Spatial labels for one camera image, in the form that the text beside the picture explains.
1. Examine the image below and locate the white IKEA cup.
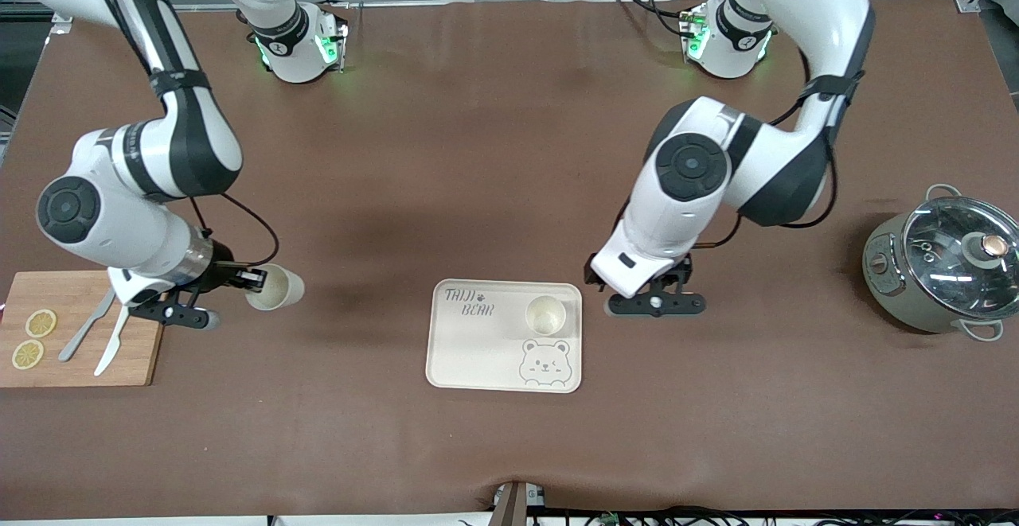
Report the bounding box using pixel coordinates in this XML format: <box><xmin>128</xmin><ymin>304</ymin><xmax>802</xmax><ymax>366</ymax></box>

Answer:
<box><xmin>245</xmin><ymin>264</ymin><xmax>306</xmax><ymax>311</ymax></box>
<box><xmin>525</xmin><ymin>295</ymin><xmax>568</xmax><ymax>334</ymax></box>

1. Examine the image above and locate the cream bear print tray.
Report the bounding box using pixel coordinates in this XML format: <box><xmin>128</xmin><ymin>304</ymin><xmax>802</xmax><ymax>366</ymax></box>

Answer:
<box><xmin>425</xmin><ymin>279</ymin><xmax>584</xmax><ymax>394</ymax></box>

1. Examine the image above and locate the white plastic knife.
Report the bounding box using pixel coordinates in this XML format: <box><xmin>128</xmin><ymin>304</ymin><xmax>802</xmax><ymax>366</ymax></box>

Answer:
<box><xmin>94</xmin><ymin>307</ymin><xmax>132</xmax><ymax>377</ymax></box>

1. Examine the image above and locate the grey plastic knife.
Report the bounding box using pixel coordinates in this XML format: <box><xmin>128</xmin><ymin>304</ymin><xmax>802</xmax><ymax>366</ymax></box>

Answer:
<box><xmin>58</xmin><ymin>287</ymin><xmax>117</xmax><ymax>363</ymax></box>

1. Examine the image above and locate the wooden cutting board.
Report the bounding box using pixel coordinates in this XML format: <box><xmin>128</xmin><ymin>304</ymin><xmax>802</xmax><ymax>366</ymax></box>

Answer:
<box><xmin>0</xmin><ymin>271</ymin><xmax>166</xmax><ymax>388</ymax></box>

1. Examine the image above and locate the brown table mat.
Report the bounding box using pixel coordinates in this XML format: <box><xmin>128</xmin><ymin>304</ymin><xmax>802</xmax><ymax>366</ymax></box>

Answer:
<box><xmin>0</xmin><ymin>0</ymin><xmax>1019</xmax><ymax>520</ymax></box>

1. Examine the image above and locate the grey-green electric pot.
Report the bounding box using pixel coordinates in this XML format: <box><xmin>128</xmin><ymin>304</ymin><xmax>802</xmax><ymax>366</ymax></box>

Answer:
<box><xmin>862</xmin><ymin>184</ymin><xmax>1019</xmax><ymax>342</ymax></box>

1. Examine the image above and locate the glass pot lid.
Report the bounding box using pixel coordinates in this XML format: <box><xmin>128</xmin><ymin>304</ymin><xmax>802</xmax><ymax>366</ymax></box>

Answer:
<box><xmin>904</xmin><ymin>196</ymin><xmax>1019</xmax><ymax>312</ymax></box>

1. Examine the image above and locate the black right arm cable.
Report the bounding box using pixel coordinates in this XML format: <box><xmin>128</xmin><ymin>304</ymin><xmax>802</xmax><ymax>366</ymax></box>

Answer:
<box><xmin>76</xmin><ymin>0</ymin><xmax>281</xmax><ymax>268</ymax></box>

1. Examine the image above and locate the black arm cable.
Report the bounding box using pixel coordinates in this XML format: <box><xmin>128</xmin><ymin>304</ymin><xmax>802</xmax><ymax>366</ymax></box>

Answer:
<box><xmin>76</xmin><ymin>0</ymin><xmax>281</xmax><ymax>268</ymax></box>
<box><xmin>613</xmin><ymin>72</ymin><xmax>870</xmax><ymax>252</ymax></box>

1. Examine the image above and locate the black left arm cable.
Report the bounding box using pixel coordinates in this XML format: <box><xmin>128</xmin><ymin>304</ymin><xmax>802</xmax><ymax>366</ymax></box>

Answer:
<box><xmin>613</xmin><ymin>72</ymin><xmax>870</xmax><ymax>252</ymax></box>

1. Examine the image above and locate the metal camera stand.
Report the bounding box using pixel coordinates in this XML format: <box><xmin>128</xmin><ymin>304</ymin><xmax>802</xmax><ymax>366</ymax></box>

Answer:
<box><xmin>492</xmin><ymin>481</ymin><xmax>548</xmax><ymax>526</ymax></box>

